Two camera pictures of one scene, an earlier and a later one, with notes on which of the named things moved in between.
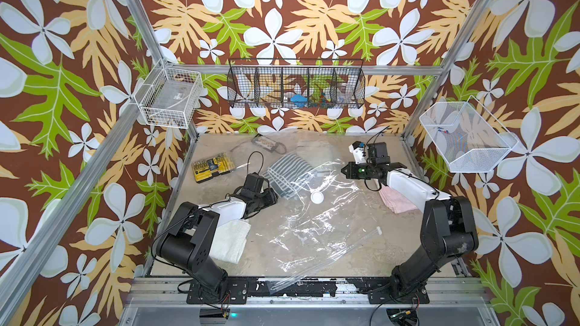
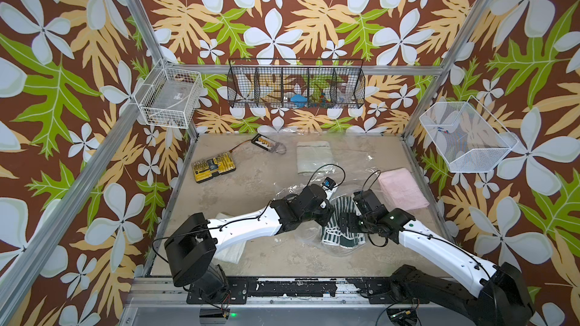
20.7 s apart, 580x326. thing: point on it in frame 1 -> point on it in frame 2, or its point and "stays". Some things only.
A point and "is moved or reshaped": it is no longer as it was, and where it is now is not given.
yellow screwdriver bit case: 205,169 stays
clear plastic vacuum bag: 325,220 is moved or reshaped
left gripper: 271,196 -> 326,210
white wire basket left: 169,97 stays
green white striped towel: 286,174 -> 332,233
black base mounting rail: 377,290 stays
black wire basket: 299,84 stays
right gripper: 351,173 -> 349,226
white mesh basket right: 467,136 stays
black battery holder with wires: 269,144 stays
